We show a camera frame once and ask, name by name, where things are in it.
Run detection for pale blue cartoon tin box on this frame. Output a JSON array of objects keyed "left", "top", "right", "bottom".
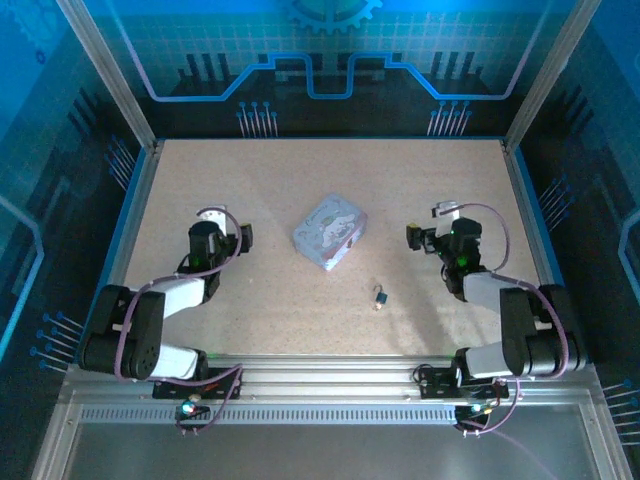
[{"left": 291, "top": 193, "right": 370, "bottom": 273}]

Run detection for small lit controller board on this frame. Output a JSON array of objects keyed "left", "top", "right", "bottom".
[
  {"left": 455, "top": 399, "right": 496, "bottom": 420},
  {"left": 174, "top": 393, "right": 211, "bottom": 420}
]

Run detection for grey metal platform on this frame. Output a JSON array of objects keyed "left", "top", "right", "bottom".
[{"left": 29, "top": 389, "right": 634, "bottom": 480}]

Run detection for aluminium table side rail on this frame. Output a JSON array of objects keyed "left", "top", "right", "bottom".
[
  {"left": 501, "top": 139, "right": 591, "bottom": 366},
  {"left": 82, "top": 139, "right": 165, "bottom": 364}
]

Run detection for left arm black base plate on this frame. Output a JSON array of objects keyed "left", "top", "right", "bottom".
[{"left": 152, "top": 367, "right": 245, "bottom": 401}]

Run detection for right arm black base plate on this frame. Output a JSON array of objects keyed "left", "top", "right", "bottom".
[{"left": 417, "top": 366, "right": 511, "bottom": 401}]

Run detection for left arm base purple cable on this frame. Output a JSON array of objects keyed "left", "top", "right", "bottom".
[{"left": 149, "top": 363, "right": 247, "bottom": 437}]

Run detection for arm base purple cable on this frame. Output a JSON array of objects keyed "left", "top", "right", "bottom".
[
  {"left": 149, "top": 363, "right": 247, "bottom": 437},
  {"left": 452, "top": 374, "right": 559, "bottom": 480}
]

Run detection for right arm base purple cable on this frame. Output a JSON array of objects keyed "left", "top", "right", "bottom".
[{"left": 452, "top": 374, "right": 559, "bottom": 480}]

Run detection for grey slotted cable duct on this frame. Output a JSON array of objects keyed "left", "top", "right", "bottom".
[{"left": 79, "top": 406, "right": 599, "bottom": 427}]

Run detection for aluminium frame post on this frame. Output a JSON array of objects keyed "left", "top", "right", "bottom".
[
  {"left": 503, "top": 0, "right": 594, "bottom": 151},
  {"left": 53, "top": 0, "right": 162, "bottom": 151}
]

